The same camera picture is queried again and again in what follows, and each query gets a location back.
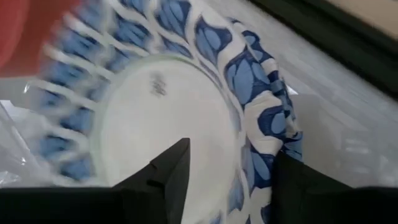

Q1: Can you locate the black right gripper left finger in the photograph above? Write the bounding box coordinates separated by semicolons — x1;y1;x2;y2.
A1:
0;137;192;224

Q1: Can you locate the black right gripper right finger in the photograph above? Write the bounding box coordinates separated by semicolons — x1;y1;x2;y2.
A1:
268;150;398;224

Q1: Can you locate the blue patterned paper bowl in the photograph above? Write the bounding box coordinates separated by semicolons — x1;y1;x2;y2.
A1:
24;0;305;224

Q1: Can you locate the orange plastic bowl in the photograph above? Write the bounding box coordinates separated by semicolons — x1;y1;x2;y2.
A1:
0;0;79;79

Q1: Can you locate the wooden work table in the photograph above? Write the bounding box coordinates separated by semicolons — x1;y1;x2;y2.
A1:
325;0;398;42

